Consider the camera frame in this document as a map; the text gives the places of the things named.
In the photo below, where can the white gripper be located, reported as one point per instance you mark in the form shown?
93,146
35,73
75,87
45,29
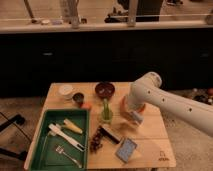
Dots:
128,117

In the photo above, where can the grey blue towel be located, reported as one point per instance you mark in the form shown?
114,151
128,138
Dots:
138,118

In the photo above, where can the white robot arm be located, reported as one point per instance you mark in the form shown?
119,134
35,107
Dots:
147,89

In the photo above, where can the orange bowl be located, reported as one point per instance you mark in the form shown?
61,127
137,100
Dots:
124,108

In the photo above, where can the purple bowl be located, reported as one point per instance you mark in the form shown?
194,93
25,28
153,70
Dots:
104,90

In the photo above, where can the green glass vase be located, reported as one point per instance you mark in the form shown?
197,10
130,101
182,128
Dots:
106,112

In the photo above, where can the black rectangular block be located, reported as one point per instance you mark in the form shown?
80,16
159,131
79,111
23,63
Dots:
111,134

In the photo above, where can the blue sponge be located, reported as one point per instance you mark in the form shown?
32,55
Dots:
126,150

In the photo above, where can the orange fruit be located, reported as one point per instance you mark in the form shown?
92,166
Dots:
86,106

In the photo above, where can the bunch of dark grapes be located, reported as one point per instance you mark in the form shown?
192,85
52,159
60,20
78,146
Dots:
95,142

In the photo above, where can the dark small cup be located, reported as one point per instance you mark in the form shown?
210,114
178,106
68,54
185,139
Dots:
78,98

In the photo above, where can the white cup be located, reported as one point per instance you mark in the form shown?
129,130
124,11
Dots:
66,91

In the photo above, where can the white spatula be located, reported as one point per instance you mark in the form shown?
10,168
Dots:
69,139

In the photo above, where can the silver fork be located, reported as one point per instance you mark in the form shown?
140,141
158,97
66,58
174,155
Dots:
59,149

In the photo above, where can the green plastic tray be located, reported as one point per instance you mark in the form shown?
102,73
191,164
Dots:
44,156

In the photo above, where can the black chair base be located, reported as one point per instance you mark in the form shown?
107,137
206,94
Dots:
11,134

